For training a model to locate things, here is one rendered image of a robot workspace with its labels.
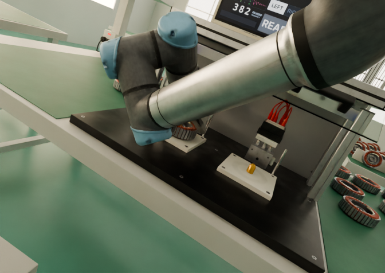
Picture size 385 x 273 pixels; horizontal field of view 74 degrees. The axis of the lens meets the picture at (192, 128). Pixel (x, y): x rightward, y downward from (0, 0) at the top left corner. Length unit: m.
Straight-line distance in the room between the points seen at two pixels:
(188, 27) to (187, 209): 0.35
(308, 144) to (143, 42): 0.66
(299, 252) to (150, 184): 0.31
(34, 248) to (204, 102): 1.15
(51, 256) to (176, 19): 1.14
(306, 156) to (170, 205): 0.57
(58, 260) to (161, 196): 0.88
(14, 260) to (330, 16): 0.43
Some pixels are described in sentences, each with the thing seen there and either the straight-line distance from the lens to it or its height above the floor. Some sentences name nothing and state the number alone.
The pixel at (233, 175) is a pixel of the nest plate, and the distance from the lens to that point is 0.67.
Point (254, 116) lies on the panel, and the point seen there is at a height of 0.88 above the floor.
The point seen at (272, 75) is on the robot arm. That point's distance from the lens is 0.33.
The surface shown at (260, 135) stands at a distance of 0.75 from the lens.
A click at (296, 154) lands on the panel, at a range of 0.97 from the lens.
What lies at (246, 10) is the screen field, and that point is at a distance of 0.86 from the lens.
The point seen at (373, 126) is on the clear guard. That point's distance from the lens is 0.57.
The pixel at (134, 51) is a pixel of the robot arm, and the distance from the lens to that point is 0.51.
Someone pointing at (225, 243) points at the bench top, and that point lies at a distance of 0.53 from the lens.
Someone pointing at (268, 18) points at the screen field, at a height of 1.18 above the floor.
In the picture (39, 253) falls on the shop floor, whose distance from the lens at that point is 1.38.
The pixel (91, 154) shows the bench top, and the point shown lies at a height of 0.73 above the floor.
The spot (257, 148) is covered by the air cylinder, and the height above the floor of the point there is 0.82.
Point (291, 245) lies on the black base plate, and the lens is 0.57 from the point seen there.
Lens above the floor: 1.04
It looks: 18 degrees down
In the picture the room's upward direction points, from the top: 23 degrees clockwise
